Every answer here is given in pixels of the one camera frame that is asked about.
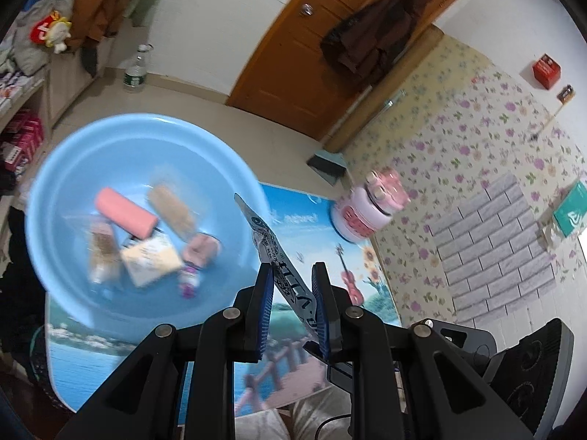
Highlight brown wooden door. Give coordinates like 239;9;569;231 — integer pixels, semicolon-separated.
227;0;466;140

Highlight beige square packet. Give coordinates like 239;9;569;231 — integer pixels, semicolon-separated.
120;234;184;289

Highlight blue plastic basin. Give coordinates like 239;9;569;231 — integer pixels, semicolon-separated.
25;112;271;331

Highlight red and white plush toy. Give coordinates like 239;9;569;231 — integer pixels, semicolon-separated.
30;10;73;54

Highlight dark brown coat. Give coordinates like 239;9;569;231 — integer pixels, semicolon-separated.
320;0;434;85

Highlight small hanging brush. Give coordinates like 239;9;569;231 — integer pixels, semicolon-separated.
527;84;575;144

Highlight scenic print table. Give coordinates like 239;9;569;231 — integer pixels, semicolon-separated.
43;181;404;422

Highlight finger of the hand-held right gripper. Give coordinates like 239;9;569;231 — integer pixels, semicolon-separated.
303;341;355;392

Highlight grey brick wall sticker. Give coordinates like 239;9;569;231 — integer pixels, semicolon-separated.
429;172;558;326

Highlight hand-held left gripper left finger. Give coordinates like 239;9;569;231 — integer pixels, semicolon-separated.
55;263;276;440

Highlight red box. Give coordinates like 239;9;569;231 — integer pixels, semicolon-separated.
532;54;561;89

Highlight pile of small packets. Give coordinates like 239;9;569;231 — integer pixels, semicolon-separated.
0;46;28;111

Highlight person's legs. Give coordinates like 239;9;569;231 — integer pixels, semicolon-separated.
236;389;354;440

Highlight red boxes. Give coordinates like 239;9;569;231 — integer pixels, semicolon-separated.
0;109;45;172

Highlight pink water jug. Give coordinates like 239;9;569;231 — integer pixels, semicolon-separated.
329;168;412;243

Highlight brown hooded jacket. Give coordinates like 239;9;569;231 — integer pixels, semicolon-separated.
69;0;138;78

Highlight teal and white box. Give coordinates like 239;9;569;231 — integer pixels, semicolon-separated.
553;181;587;239

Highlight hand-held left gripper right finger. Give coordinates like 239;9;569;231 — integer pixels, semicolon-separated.
311;261;535;440

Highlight light wooden wardrobe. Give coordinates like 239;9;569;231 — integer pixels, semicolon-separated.
46;32;124;129

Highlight pink cylindrical bottle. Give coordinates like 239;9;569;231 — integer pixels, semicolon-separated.
95;186;159;241

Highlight clear bread snack packet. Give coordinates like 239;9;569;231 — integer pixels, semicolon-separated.
147;179;198;241
87;217;122;294

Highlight grey shoulder bag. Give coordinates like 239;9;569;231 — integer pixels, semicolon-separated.
11;0;79;76

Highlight silver printed snack packet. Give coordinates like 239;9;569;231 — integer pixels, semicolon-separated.
234;192;322;337

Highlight dark cloth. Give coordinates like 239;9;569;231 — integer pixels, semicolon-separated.
0;206;47;344

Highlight large clear water bottle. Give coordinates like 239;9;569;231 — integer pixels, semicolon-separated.
123;43;154;94

